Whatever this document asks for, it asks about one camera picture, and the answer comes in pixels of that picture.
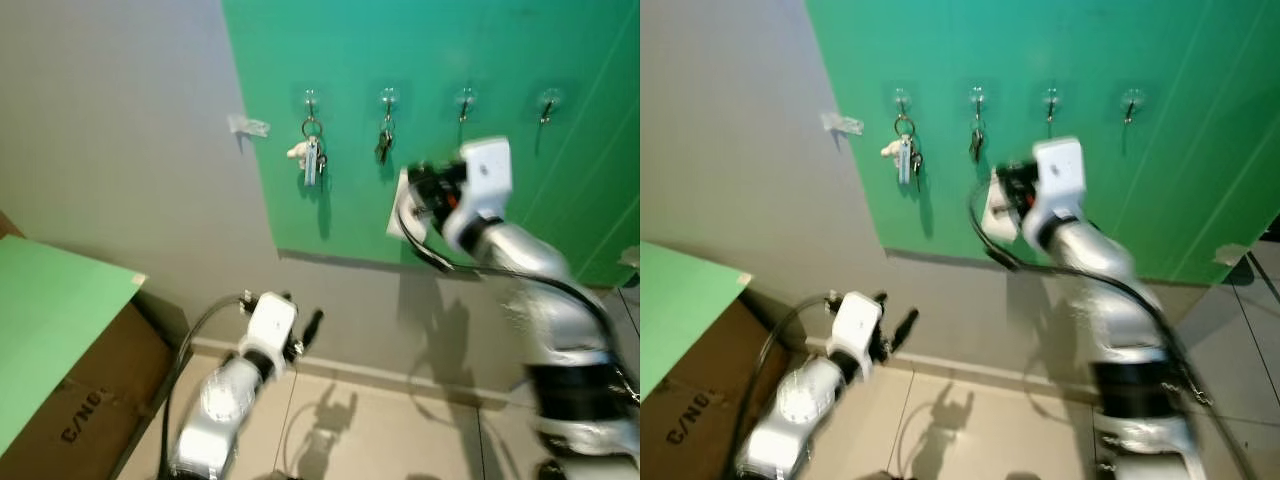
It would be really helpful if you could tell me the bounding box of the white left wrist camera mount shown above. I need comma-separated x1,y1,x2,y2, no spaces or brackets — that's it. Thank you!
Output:
238,292,299,363
828,291,883,363

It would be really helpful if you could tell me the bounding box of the small green board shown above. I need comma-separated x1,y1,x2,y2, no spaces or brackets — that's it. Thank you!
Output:
0,235,147,456
640,242,753,401

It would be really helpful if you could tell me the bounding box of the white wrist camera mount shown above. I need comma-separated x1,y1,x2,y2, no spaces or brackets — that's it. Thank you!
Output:
1020,137,1086,236
828,291,883,363
440,137,513,236
238,292,299,363

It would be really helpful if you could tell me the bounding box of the key bunch with white figure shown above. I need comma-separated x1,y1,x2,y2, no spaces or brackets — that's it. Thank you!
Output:
286,117,329,189
880,117,923,188

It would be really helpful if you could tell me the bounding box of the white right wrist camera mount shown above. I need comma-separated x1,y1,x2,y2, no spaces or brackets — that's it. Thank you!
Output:
1020,137,1086,236
440,137,513,236

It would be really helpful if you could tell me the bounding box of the brown cardboard box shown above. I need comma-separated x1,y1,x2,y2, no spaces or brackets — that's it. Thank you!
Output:
640,298,771,480
0,210,176,480

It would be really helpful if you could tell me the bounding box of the white key card tag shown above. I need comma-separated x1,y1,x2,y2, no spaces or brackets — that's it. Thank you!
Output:
978,168,1021,246
386,168,441,246

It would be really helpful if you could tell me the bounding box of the large green wall board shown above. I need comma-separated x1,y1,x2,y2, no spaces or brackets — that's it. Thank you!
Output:
220,0,641,289
805,0,1280,286

